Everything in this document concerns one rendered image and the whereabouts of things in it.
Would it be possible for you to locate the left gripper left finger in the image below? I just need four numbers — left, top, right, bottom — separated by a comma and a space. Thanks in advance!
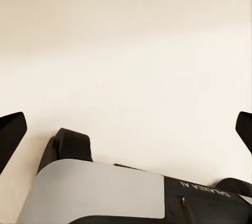
0, 111, 27, 174

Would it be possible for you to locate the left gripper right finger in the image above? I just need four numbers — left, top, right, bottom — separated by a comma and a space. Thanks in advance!
235, 111, 252, 154

